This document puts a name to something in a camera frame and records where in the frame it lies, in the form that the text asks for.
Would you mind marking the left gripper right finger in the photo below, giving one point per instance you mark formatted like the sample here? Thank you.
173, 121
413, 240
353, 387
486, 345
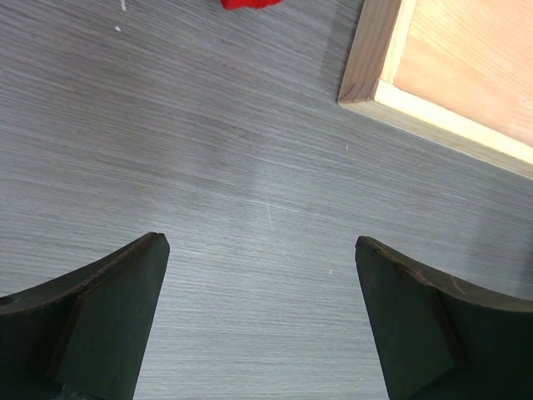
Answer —
440, 337

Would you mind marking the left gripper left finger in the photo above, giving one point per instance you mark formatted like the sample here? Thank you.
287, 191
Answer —
84, 333

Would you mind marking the wooden clothes rack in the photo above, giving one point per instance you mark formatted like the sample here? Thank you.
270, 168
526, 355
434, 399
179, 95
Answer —
457, 73

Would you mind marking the bright red hung garment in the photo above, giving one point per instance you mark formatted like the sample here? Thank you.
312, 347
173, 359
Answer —
231, 5

